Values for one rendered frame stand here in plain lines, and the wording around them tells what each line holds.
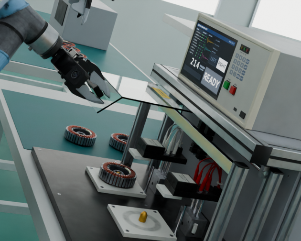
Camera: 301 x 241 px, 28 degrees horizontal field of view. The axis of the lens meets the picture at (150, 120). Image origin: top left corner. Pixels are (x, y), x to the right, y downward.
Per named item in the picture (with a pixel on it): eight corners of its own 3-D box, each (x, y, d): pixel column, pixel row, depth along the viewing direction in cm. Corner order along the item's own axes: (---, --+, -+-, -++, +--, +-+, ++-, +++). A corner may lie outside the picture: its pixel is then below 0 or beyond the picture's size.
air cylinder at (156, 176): (154, 194, 182) (159, 178, 180) (146, 183, 188) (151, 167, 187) (169, 196, 184) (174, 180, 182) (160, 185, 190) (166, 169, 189)
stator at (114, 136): (102, 141, 219) (105, 132, 218) (122, 140, 228) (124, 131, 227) (124, 155, 213) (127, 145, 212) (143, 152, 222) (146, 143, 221)
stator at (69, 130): (71, 145, 205) (74, 136, 204) (58, 132, 214) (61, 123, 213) (99, 147, 212) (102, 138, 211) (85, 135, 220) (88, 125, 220)
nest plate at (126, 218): (123, 236, 149) (124, 232, 149) (106, 207, 162) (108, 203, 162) (176, 242, 155) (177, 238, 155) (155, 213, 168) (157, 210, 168)
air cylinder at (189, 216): (185, 236, 160) (191, 218, 159) (174, 222, 167) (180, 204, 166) (201, 238, 163) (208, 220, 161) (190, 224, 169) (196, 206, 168)
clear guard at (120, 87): (96, 113, 159) (102, 92, 157) (76, 85, 180) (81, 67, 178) (201, 134, 172) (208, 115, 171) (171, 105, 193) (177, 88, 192)
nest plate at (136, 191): (98, 191, 170) (99, 188, 170) (85, 169, 183) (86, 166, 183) (145, 198, 176) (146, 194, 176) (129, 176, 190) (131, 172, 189)
